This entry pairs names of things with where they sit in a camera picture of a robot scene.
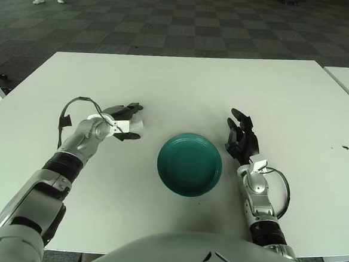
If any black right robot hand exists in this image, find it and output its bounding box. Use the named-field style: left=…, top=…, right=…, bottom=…
left=222, top=107, right=263, bottom=167

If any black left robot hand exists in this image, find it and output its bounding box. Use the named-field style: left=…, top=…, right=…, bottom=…
left=100, top=101, right=144, bottom=143

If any white cylindrical cup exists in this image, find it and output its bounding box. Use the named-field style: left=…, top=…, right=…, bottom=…
left=128, top=118, right=145, bottom=135

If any green round plate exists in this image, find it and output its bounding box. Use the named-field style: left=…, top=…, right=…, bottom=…
left=154, top=130, right=225, bottom=200

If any black wheeled base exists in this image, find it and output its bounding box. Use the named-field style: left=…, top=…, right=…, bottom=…
left=0, top=72, right=13, bottom=96

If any grey robot torso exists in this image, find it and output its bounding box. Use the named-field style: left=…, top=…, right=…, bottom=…
left=82, top=224, right=347, bottom=262

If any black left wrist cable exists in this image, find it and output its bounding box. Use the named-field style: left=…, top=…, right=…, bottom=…
left=55, top=95, right=117, bottom=153

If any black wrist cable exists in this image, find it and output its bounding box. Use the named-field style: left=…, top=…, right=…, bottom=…
left=262, top=167, right=293, bottom=221
left=55, top=95, right=117, bottom=153

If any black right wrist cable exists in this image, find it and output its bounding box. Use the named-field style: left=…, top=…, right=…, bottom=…
left=262, top=167, right=293, bottom=221

